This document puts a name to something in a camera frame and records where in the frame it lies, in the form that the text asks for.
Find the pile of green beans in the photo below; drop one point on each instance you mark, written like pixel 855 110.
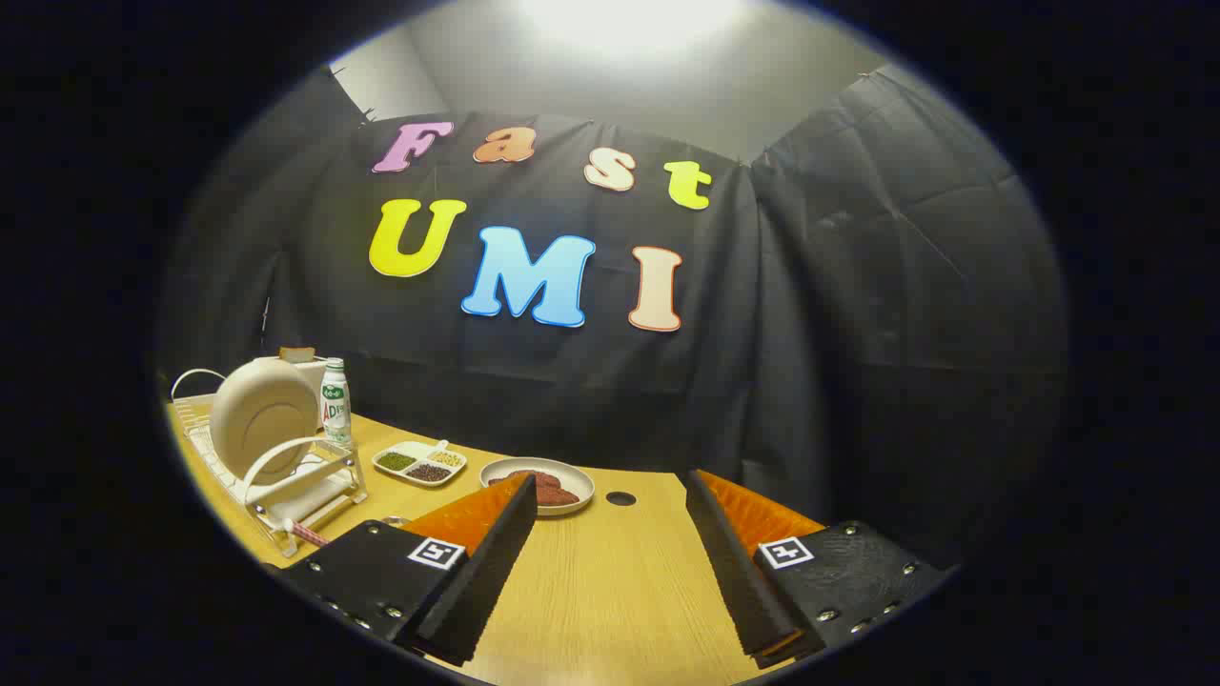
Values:
pixel 396 461

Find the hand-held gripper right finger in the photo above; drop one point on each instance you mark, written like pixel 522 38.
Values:
pixel 739 572

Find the pile of dark beans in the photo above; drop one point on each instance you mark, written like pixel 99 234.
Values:
pixel 429 472

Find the brown bread slice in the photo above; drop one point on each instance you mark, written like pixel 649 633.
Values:
pixel 297 354

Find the beige plate with meat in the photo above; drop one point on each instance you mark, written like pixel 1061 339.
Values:
pixel 572 481

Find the white toaster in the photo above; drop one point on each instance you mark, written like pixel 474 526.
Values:
pixel 313 376

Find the black backdrop cloth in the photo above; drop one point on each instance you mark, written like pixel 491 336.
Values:
pixel 858 333

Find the red meat patty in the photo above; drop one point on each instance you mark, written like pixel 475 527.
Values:
pixel 558 495
pixel 543 478

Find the white divided dish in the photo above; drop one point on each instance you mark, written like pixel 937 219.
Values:
pixel 419 459

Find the beige round plate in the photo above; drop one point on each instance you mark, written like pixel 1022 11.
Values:
pixel 257 414

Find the pile of yellow beans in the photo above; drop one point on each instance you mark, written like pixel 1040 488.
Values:
pixel 446 458

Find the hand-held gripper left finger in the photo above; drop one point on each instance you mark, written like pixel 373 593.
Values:
pixel 486 581

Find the white bottle with green label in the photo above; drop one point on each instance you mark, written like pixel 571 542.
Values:
pixel 335 410

